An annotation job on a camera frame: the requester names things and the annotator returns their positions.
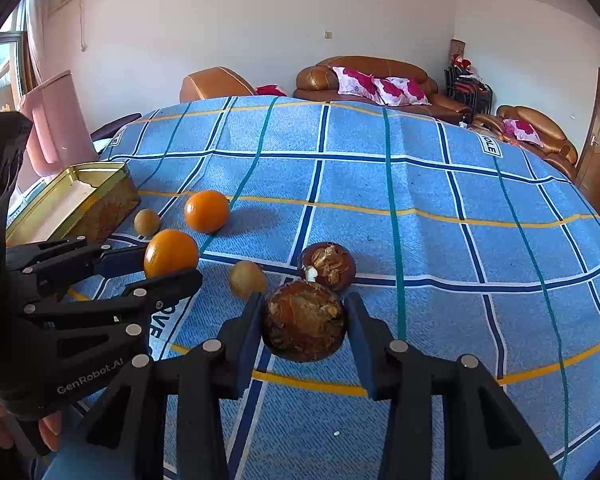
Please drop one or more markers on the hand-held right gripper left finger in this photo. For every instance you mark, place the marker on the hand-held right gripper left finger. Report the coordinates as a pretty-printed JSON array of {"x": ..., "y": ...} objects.
[{"x": 247, "y": 340}]

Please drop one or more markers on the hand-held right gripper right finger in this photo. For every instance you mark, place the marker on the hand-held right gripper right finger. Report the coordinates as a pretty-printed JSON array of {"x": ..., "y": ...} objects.
[{"x": 365, "y": 350}]

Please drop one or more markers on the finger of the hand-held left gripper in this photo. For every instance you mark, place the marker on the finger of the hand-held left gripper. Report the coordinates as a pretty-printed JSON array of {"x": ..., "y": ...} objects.
[
  {"x": 122, "y": 265},
  {"x": 180, "y": 280}
]

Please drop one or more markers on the orange mandarin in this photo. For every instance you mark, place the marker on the orange mandarin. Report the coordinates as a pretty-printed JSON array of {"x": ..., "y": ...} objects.
[
  {"x": 172, "y": 252},
  {"x": 206, "y": 211}
]

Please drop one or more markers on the small tan longan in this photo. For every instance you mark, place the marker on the small tan longan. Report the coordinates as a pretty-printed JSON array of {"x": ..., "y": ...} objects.
[
  {"x": 147, "y": 221},
  {"x": 245, "y": 277}
]

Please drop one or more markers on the dark brown round fruit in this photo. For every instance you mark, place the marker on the dark brown round fruit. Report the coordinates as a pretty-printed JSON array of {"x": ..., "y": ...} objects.
[
  {"x": 330, "y": 265},
  {"x": 304, "y": 321}
]

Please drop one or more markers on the gold rectangular tin box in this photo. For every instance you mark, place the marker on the gold rectangular tin box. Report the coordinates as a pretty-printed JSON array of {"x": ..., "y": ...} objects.
[{"x": 75, "y": 195}]

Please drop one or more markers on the person's left hand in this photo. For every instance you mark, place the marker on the person's left hand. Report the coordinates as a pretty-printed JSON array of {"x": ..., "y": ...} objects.
[{"x": 50, "y": 430}]

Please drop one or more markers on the pink kettle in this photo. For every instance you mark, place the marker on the pink kettle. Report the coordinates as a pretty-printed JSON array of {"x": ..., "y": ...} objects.
[{"x": 60, "y": 120}]

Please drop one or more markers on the blue plaid cloth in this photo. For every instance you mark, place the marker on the blue plaid cloth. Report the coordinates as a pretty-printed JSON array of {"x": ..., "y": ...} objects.
[{"x": 430, "y": 185}]

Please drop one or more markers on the brown leather armchair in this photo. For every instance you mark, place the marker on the brown leather armchair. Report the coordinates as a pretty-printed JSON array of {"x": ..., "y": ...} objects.
[
  {"x": 545, "y": 122},
  {"x": 215, "y": 85}
]

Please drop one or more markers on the window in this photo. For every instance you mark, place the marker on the window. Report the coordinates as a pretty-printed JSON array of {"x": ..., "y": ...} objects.
[{"x": 0, "y": 60}]

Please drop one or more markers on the brown leather sofa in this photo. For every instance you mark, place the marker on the brown leather sofa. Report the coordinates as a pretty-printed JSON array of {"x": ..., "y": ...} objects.
[{"x": 315, "y": 77}]

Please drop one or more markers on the pink curtain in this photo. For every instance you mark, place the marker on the pink curtain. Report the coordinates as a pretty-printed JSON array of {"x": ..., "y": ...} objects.
[{"x": 37, "y": 35}]

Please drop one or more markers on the white red floral pillow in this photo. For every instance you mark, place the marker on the white red floral pillow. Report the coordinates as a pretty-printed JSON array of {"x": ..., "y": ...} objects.
[
  {"x": 400, "y": 89},
  {"x": 522, "y": 131},
  {"x": 352, "y": 80}
]

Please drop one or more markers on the stacked dark chairs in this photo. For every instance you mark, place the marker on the stacked dark chairs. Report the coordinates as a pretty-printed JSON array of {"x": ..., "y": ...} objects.
[{"x": 467, "y": 90}]

